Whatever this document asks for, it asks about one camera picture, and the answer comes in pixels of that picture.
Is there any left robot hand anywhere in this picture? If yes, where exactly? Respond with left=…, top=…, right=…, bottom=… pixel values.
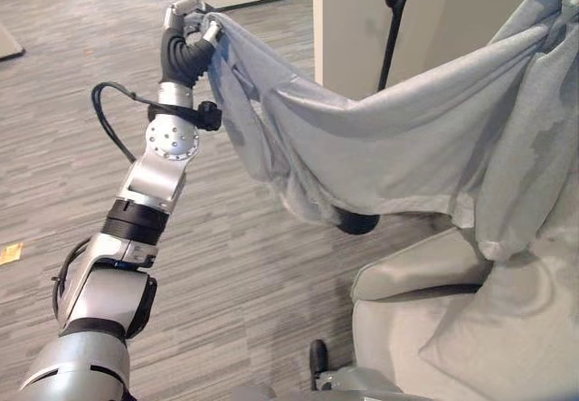
left=159, top=0, right=223, bottom=90

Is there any light grey shirt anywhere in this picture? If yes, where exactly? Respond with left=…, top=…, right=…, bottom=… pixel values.
left=183, top=0, right=579, bottom=262

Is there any black clothes rack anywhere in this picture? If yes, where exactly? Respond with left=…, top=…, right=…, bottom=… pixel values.
left=337, top=0, right=420, bottom=235

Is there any light grey sofa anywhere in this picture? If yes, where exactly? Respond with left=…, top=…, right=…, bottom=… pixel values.
left=351, top=219, right=579, bottom=401

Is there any grey sofa cushion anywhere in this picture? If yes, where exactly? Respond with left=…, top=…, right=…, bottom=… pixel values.
left=419, top=233, right=579, bottom=401

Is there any white flat board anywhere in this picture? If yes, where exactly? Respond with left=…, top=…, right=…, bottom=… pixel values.
left=0, top=23, right=24, bottom=62

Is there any yellow floor tape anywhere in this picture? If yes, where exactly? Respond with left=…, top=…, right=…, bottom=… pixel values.
left=0, top=242, right=24, bottom=266

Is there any robot dark foot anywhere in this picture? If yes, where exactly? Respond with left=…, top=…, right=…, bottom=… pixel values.
left=308, top=339, right=329, bottom=391

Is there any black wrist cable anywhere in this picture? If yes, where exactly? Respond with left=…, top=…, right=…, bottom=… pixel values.
left=90, top=81, right=223, bottom=163

